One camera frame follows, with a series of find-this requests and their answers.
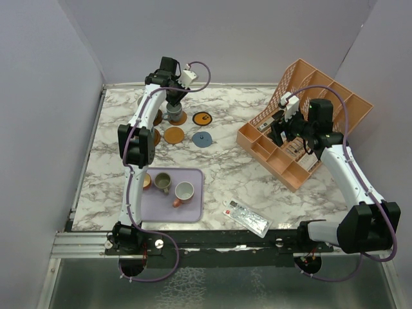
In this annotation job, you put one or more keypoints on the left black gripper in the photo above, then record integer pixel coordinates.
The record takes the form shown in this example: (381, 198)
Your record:
(174, 101)

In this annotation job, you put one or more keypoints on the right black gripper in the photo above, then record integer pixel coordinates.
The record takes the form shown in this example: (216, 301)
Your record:
(277, 127)

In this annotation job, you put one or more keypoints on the grey white mug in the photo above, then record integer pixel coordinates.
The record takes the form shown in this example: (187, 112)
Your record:
(173, 113)

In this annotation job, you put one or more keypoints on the orange wooden coaster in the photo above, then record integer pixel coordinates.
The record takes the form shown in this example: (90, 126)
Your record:
(181, 121)

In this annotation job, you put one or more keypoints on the dark brown grooved coaster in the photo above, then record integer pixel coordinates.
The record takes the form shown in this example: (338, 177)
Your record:
(158, 118)

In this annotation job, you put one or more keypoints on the black orange face coaster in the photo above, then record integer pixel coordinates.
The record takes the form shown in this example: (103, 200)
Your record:
(202, 118)

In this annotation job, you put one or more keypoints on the light wooden coaster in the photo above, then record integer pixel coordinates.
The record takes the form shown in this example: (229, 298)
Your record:
(174, 135)

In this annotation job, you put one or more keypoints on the dark brown ringed coaster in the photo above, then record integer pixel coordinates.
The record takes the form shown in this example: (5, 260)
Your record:
(157, 137)

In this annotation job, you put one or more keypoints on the blue round coaster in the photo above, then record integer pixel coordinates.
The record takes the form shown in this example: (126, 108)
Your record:
(202, 139)

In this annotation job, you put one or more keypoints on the cream white mug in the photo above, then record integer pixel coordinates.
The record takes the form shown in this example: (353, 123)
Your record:
(139, 101)

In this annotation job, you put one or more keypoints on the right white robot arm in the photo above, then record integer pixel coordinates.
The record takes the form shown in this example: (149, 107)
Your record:
(371, 221)

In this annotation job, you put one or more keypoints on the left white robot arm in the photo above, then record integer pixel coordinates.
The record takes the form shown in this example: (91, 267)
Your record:
(136, 141)

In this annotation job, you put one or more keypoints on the orange topped blue cup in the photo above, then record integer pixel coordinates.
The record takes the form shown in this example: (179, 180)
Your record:
(147, 182)

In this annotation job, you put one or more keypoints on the grey stapler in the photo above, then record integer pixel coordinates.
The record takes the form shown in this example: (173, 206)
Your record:
(265, 126)

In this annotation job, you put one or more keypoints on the white paper card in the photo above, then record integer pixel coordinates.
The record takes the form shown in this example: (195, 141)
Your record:
(308, 162)

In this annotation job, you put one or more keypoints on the olive green small mug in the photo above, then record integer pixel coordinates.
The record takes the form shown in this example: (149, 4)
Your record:
(163, 182)

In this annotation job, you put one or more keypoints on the clear plastic packet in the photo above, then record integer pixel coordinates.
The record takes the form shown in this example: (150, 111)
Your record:
(242, 214)

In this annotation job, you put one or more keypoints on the lilac plastic tray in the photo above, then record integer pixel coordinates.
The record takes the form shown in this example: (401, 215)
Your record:
(158, 207)

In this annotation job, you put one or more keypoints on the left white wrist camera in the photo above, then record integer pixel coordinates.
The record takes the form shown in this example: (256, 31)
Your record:
(187, 77)

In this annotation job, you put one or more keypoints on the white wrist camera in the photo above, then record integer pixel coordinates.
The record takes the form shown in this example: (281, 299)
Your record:
(187, 77)
(289, 104)

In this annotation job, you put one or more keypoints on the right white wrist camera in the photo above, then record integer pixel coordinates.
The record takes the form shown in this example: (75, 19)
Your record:
(289, 104)

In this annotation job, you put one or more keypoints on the pink handled white mug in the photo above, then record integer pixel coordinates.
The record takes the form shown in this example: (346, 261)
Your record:
(184, 192)

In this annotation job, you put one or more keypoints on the black mounting rail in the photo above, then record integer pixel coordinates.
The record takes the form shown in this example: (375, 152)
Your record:
(215, 249)

